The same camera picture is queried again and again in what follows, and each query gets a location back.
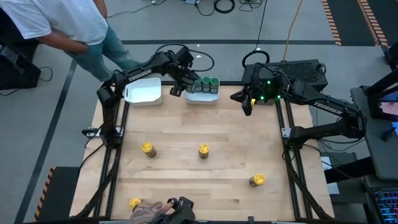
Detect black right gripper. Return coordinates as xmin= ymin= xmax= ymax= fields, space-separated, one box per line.
xmin=230 ymin=84 xmax=259 ymax=117

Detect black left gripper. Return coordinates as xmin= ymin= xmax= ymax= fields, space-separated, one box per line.
xmin=170 ymin=45 xmax=200 ymax=97

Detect yellow-lid spice jar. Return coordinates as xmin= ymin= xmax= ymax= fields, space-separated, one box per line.
xmin=248 ymin=172 xmax=266 ymax=188
xmin=129 ymin=197 xmax=143 ymax=211
xmin=198 ymin=143 xmax=210 ymax=160
xmin=141 ymin=142 xmax=157 ymax=159

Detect person's forearm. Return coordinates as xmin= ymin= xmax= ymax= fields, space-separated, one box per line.
xmin=39 ymin=30 xmax=90 ymax=54
xmin=93 ymin=0 xmax=109 ymax=19

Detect white plastic bin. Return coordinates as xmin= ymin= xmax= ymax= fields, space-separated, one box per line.
xmin=123 ymin=77 xmax=163 ymax=108
xmin=184 ymin=77 xmax=221 ymax=106

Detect small black connector box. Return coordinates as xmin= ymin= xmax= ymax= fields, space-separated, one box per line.
xmin=81 ymin=126 xmax=101 ymax=139

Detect black floor mat orange stripes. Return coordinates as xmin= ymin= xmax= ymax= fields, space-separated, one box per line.
xmin=33 ymin=166 xmax=81 ymax=223
xmin=321 ymin=0 xmax=398 ymax=47

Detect black computer monitor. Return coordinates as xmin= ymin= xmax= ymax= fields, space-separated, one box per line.
xmin=362 ymin=68 xmax=398 ymax=122

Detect person's hand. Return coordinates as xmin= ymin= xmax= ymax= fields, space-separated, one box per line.
xmin=129 ymin=200 xmax=175 ymax=224

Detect person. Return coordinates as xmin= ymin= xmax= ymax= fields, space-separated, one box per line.
xmin=0 ymin=0 xmax=142 ymax=82

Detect grey side desk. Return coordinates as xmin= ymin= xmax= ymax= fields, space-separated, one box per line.
xmin=350 ymin=86 xmax=398 ymax=182

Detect black equipment case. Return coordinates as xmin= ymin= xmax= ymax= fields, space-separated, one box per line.
xmin=0 ymin=9 xmax=42 ymax=91

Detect backlit keyboard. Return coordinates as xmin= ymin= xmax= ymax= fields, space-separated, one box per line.
xmin=371 ymin=188 xmax=398 ymax=224

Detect black aluminium rig frame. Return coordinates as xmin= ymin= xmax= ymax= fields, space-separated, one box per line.
xmin=73 ymin=80 xmax=335 ymax=220

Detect black cable coil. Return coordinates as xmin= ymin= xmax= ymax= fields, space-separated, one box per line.
xmin=213 ymin=0 xmax=236 ymax=14
xmin=241 ymin=49 xmax=271 ymax=68

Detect black hanging cable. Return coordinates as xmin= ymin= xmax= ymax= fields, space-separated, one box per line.
xmin=254 ymin=0 xmax=268 ymax=51

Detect yellow hanging cable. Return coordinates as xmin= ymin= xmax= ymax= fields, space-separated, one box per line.
xmin=282 ymin=0 xmax=304 ymax=62

